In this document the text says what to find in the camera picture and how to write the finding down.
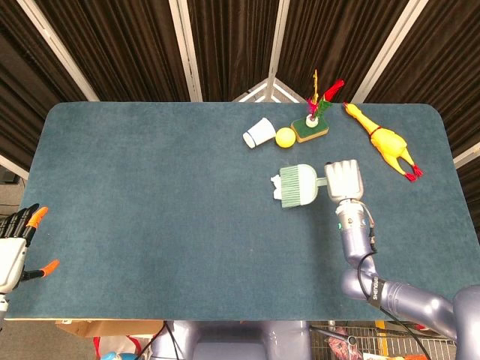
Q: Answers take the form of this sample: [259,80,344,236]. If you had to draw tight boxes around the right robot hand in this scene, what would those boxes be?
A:
[324,159,365,202]

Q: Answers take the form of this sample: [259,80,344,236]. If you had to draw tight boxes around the white metal frame post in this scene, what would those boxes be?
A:
[0,153,30,182]
[351,0,431,104]
[267,0,292,102]
[168,0,204,103]
[452,144,480,169]
[16,0,100,102]

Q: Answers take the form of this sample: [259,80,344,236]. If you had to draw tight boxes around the white metal frame base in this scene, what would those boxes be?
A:
[232,77,307,104]

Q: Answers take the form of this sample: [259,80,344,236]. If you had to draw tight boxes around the yellow rubber chicken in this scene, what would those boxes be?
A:
[343,101,424,184]

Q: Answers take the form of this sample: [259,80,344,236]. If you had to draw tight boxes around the yellow ball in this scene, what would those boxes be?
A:
[275,127,296,149]

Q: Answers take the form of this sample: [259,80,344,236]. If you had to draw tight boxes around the white paper cup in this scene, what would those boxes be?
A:
[242,117,278,150]

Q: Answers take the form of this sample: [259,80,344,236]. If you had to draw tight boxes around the green yellow sponge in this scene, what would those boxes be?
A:
[290,115,330,144]

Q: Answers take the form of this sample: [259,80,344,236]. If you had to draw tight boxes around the blue felt table cover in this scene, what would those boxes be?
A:
[7,100,474,323]

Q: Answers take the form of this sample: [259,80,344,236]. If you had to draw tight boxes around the dark brown curtain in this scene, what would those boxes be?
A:
[0,0,480,196]

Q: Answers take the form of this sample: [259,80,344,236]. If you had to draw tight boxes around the grey robot torso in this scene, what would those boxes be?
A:
[149,320,312,360]

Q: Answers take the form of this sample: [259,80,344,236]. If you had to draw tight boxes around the black arm strap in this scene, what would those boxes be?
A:
[368,277,384,309]

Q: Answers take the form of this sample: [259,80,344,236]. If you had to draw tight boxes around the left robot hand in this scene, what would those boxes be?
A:
[0,203,60,294]

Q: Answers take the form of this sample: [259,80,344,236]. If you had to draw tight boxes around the red white bag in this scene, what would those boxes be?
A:
[92,334,144,360]

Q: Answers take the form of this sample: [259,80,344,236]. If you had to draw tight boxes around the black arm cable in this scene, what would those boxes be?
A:
[357,215,432,360]

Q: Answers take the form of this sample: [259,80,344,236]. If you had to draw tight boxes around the colourful feather shuttlecock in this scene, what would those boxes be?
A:
[305,68,345,127]

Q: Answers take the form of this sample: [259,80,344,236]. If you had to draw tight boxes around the metal wire basket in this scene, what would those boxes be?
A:
[310,322,459,360]

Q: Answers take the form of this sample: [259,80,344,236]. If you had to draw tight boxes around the pale green hand brush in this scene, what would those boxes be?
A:
[279,163,331,210]

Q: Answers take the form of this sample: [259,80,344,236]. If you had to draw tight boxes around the brown cardboard box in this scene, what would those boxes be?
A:
[55,319,164,339]

